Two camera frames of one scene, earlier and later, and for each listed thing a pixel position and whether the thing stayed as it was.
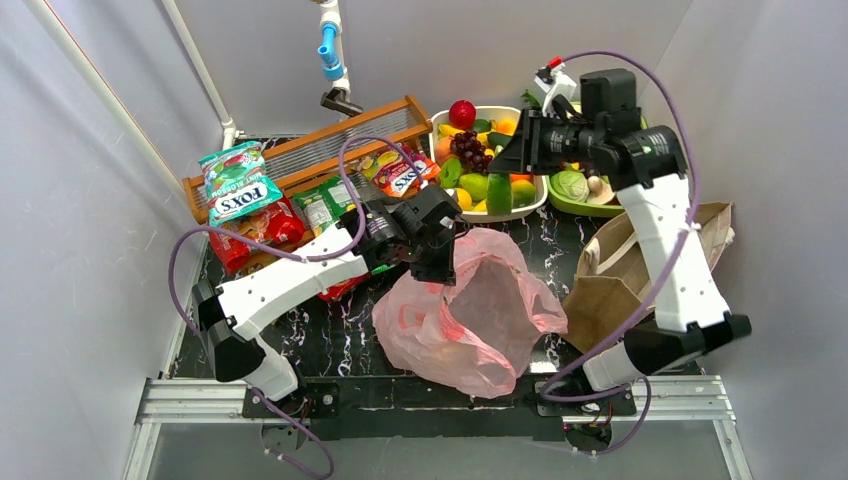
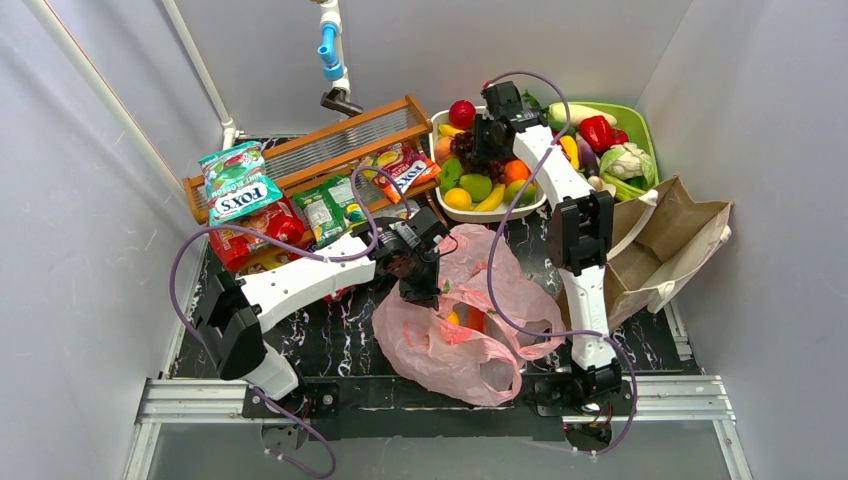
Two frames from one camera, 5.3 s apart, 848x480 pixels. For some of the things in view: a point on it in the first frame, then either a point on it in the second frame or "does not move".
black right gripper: [530, 145] -> [490, 139]
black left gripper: [436, 254] -> [418, 288]
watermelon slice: [499, 194] -> [476, 318]
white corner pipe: [230, 133] does not move
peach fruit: [443, 149] does not move
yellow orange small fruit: [464, 198] does not move
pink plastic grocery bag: [474, 335] does not move
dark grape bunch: [471, 151] does not move
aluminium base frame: [176, 400] does not move
